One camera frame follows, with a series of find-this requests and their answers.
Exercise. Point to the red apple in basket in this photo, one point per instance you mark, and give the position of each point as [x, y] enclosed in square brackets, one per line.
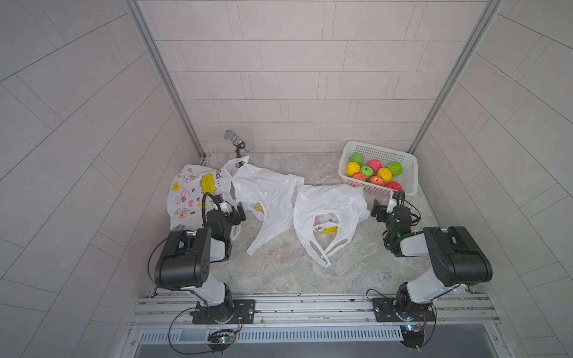
[394, 186]

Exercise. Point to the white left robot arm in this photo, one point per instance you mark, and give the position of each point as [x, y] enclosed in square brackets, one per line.
[186, 256]

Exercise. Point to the white perforated plastic basket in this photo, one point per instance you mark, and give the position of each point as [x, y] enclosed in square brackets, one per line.
[409, 179]

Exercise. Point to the aluminium mounting rail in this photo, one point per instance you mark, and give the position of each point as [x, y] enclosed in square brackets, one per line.
[283, 310]

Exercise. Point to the left green circuit board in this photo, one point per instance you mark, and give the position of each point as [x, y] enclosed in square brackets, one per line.
[222, 337]

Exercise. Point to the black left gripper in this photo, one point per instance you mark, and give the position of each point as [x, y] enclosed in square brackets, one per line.
[233, 216]

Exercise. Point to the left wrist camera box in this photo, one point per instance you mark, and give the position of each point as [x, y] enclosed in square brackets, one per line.
[216, 199]

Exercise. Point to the magenta pink apple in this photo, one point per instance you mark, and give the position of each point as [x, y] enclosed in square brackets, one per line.
[375, 165]

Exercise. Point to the white translucent plastic bag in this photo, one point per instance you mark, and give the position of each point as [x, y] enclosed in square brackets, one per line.
[268, 194]

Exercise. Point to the bright green apple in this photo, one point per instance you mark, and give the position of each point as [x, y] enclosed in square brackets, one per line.
[367, 171]

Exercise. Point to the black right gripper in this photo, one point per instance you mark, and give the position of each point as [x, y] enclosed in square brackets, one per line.
[383, 211]

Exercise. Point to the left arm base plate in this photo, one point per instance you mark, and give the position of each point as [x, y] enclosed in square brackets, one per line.
[238, 311]

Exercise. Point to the red apple with highlight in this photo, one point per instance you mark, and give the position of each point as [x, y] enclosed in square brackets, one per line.
[377, 180]

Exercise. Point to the cartoon printed plastic bag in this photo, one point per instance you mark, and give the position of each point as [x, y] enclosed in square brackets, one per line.
[184, 202]

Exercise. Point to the yellow apple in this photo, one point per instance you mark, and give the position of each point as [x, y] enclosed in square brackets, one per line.
[352, 168]
[385, 174]

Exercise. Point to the silver microphone on black stand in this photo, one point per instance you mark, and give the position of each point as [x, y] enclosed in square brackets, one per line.
[240, 145]

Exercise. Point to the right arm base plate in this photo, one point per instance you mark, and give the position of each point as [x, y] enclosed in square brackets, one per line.
[399, 308]

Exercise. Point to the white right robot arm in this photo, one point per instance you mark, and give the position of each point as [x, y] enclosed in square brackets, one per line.
[455, 257]

